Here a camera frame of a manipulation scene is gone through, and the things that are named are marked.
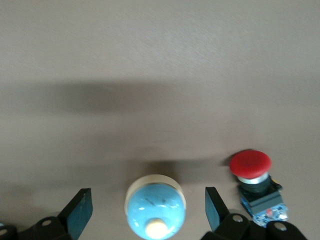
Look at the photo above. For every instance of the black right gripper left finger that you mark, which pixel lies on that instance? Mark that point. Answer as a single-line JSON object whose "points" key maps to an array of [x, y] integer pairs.
{"points": [[72, 217]]}

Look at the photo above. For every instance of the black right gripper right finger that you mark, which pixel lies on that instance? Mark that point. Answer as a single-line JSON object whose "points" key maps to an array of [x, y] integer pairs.
{"points": [[217, 215]]}

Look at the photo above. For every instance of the red mushroom button blue base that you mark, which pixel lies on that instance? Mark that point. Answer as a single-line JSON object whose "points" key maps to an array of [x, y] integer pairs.
{"points": [[250, 163]]}

